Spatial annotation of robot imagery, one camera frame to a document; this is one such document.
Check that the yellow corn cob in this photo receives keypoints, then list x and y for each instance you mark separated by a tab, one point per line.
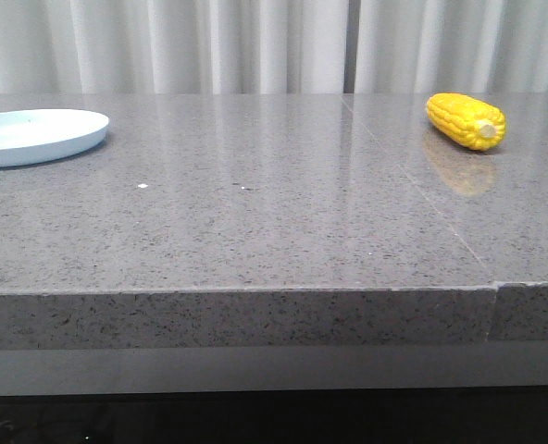
470	122

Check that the light blue round plate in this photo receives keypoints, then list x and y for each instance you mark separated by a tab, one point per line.
35	136

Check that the white pleated curtain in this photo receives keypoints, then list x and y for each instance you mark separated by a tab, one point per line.
273	46

